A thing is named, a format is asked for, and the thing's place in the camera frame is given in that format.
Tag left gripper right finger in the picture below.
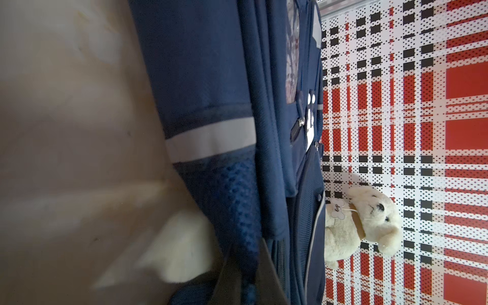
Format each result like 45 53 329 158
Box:
255 239 288 305

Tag left gripper triangular left finger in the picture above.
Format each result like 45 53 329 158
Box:
208 247 242 305

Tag navy blue backpack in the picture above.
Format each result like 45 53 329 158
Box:
129 1 326 304

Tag white fluffy plush dog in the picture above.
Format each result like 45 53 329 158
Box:
324 186 403 269

